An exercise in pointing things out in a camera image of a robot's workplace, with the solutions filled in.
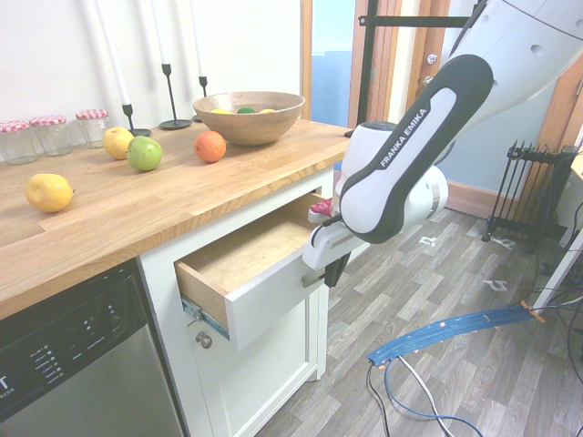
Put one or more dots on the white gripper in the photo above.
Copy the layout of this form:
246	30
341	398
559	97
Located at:
325	250

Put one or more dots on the white wooden drawer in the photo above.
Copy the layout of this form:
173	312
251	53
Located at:
268	300

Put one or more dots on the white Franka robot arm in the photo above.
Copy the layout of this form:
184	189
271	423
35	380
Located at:
410	150

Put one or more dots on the pink object in drawer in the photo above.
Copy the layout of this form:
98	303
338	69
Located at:
321	209

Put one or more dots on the white base cabinet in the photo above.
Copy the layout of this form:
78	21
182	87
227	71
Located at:
255	387

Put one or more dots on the silver cabinet knob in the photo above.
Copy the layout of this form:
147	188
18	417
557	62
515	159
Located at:
204	340

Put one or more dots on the large wooden bowl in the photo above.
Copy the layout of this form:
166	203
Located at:
248	127

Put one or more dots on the yellow banana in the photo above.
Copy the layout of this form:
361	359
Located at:
266	110

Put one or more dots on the orange fruit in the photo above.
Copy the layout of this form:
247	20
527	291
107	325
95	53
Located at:
210	146

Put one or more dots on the green lime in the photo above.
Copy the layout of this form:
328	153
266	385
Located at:
246	110

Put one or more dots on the yellow lemon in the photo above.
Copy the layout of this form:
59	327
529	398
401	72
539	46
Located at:
221	111

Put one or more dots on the black oil radiator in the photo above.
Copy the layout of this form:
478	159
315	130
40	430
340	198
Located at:
528	196

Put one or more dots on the white table leg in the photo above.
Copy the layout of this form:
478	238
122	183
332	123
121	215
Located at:
560	268

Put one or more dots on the green apple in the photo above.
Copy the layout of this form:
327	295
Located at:
145	154

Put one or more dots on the black candle holder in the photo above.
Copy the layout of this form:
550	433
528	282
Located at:
129	120
203	86
173	109

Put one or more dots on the yellow apple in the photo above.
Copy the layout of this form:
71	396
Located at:
116	141

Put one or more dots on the stainless steel dishwasher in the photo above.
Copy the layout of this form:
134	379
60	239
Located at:
91	364

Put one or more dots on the white taper candle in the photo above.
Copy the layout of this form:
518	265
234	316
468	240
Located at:
160	32
114	54
197	41

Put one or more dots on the glass jar red checked lid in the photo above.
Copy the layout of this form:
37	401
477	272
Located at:
92	129
51	136
18	143

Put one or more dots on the yellow pear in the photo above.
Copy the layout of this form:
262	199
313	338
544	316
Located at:
48	193

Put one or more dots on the metal drawer slide rail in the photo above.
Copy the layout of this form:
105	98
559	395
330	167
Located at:
205	318

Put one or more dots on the black metal frame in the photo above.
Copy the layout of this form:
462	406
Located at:
369	64

